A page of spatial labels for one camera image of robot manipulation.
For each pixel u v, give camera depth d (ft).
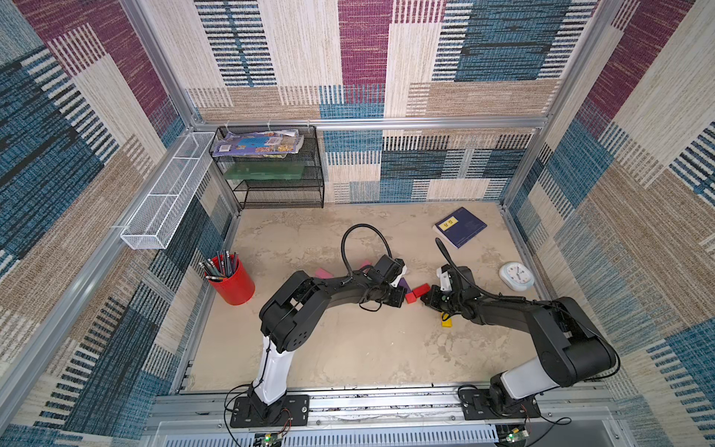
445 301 2.66
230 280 2.68
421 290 3.11
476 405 2.39
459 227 3.68
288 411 2.39
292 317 1.69
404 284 3.15
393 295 2.73
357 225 2.79
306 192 3.89
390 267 2.50
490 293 2.13
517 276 3.16
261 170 3.11
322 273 3.31
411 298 3.05
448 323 2.84
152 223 2.30
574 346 1.47
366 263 2.54
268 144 2.68
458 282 2.45
